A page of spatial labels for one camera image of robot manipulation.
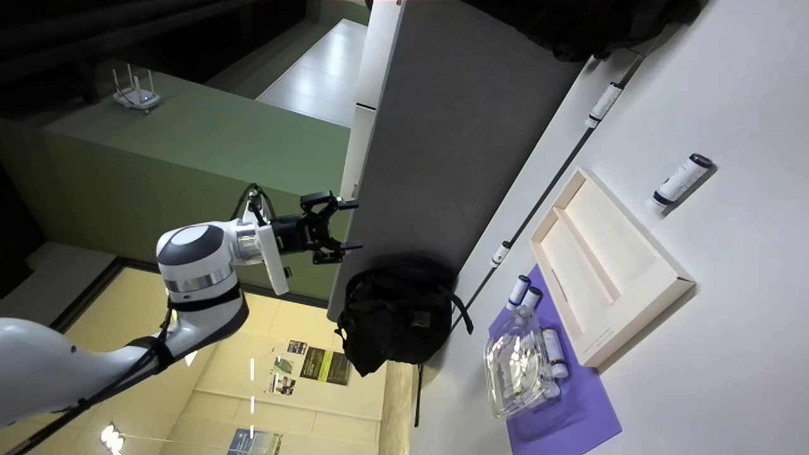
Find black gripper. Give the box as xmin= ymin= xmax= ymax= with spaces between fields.
xmin=270 ymin=190 xmax=366 ymax=264

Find white bottle blue bands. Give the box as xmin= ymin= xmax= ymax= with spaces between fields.
xmin=506 ymin=273 xmax=534 ymax=309

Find white bottle dark band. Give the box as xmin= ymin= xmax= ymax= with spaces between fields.
xmin=519 ymin=285 xmax=547 ymax=318

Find white bottle dark caps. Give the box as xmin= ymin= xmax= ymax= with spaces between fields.
xmin=649 ymin=152 xmax=719 ymax=209
xmin=586 ymin=79 xmax=627 ymax=128

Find black backpack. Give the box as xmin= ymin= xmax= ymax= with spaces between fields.
xmin=332 ymin=252 xmax=476 ymax=426

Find dark poster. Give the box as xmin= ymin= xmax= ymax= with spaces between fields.
xmin=327 ymin=352 xmax=352 ymax=387
xmin=298 ymin=345 xmax=329 ymax=381

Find green cabinet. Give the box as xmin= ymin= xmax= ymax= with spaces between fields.
xmin=0 ymin=71 xmax=352 ymax=300

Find white counter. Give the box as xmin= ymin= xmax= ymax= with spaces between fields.
xmin=255 ymin=18 xmax=375 ymax=128

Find grey partition panel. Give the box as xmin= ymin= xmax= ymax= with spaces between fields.
xmin=327 ymin=0 xmax=592 ymax=324

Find blue poster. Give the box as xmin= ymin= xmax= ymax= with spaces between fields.
xmin=224 ymin=426 xmax=285 ymax=455

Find clear plastic container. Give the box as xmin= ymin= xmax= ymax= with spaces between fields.
xmin=483 ymin=314 xmax=566 ymax=419

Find purple mat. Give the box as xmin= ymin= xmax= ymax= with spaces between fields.
xmin=486 ymin=264 xmax=625 ymax=455

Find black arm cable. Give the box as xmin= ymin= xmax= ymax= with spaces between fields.
xmin=236 ymin=181 xmax=279 ymax=222

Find clear wire rack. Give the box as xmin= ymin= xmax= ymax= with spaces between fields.
xmin=109 ymin=61 xmax=164 ymax=114

